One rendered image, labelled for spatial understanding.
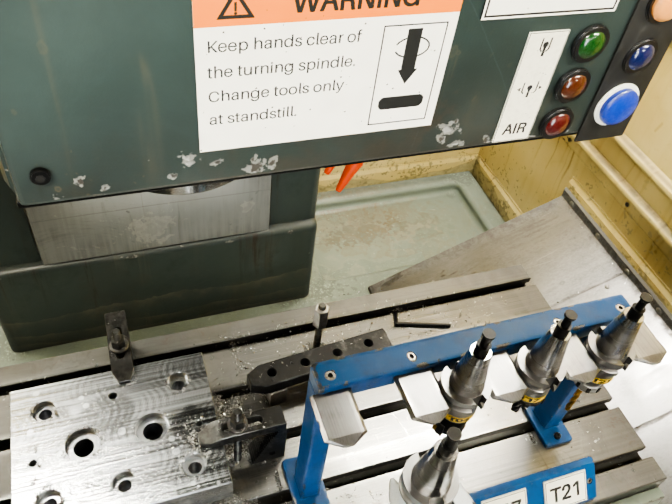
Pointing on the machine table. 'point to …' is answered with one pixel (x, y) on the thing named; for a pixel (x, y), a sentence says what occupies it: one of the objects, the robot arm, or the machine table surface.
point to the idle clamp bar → (286, 376)
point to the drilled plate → (156, 375)
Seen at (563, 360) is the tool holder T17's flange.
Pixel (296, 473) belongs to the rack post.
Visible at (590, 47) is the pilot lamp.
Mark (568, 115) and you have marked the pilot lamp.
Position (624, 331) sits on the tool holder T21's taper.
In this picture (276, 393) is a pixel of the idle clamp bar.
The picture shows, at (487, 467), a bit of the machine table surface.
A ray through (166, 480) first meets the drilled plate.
